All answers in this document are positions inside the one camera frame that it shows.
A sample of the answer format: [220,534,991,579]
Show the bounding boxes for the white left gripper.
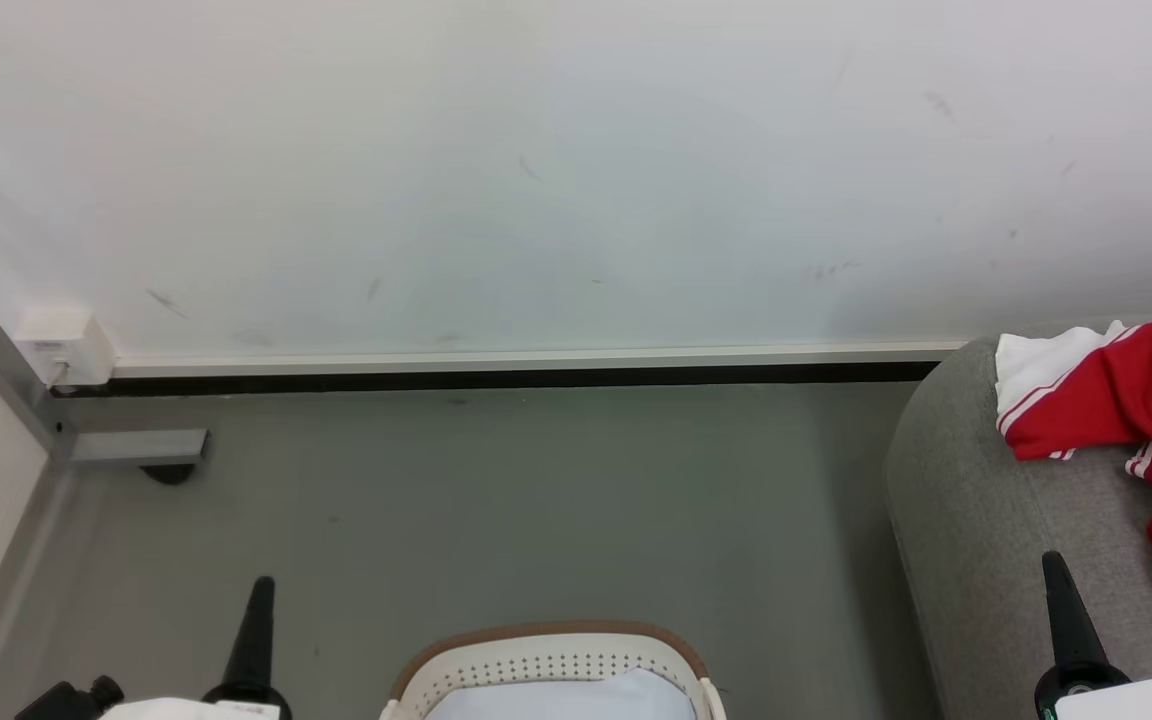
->
[99,576,293,720]

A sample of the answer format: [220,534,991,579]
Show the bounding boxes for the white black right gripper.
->
[1033,549,1152,720]

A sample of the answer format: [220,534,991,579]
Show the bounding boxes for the red and white garment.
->
[994,312,1152,604]

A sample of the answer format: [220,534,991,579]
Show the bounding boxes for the white perforated laundry basket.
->
[380,620,728,720]

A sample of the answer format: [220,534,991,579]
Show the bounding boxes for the grey fabric sofa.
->
[883,318,1152,720]

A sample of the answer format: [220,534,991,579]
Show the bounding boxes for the grey metal foot bracket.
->
[70,429,210,467]

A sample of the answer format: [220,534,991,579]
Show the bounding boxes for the white wall socket box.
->
[13,307,117,390]

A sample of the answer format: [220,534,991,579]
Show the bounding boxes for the white wall cable trunking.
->
[110,342,969,380]

